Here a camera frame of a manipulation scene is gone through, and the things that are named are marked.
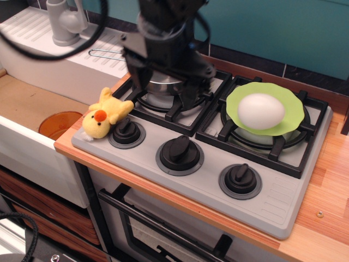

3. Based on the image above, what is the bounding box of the white toy sink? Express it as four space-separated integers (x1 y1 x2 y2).
0 5 153 210

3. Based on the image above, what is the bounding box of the black cable lower left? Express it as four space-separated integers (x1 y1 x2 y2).
0 212 39 262

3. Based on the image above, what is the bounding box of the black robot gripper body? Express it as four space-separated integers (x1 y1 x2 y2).
120 13 216 81

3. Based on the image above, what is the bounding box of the black left burner grate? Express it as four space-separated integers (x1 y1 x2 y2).
113 70 233 136

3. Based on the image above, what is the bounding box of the black left stove knob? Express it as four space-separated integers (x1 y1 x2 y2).
107 118 146 150

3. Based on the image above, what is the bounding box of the black right burner grate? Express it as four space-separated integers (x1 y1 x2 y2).
196 76 332 178

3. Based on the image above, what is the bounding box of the yellow stuffed duck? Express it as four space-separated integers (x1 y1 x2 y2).
82 87 134 141

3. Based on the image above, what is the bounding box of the black middle stove knob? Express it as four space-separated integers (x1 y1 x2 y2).
155 135 204 176

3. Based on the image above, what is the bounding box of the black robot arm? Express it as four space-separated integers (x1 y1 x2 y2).
121 1 216 110

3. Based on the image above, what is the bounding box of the grey toy faucet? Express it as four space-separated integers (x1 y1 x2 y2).
46 0 88 46

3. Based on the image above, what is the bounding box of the grey toy stove top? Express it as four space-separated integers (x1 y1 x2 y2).
71 73 334 241

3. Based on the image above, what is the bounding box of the black stove knob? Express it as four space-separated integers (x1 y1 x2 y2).
107 118 146 150
219 163 262 200
155 135 204 176

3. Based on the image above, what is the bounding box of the blue braided robot cable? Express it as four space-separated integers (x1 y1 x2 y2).
0 0 212 60

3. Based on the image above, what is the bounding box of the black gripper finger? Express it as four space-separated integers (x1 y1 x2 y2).
125 57 153 90
181 77 210 110

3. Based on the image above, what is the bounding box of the wooden drawer cabinet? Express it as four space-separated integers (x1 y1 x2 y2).
1 166 108 261

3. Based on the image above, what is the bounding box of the orange plastic cup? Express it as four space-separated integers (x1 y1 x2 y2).
38 111 82 140

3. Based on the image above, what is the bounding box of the green plate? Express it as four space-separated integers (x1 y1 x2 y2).
226 82 305 136

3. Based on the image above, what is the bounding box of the black oven door handle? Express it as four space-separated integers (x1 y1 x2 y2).
98 187 233 261

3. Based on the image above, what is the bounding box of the toy oven door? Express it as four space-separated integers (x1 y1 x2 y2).
89 169 283 261

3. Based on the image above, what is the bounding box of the stainless steel pot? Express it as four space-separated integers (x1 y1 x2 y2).
88 49 183 96

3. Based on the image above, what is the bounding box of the black right stove knob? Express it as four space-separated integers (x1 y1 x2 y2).
219 163 262 200

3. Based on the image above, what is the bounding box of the black burner grate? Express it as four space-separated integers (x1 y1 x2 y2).
196 76 332 178
113 70 233 136

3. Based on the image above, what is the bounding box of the white egg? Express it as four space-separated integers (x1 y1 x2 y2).
237 93 285 130

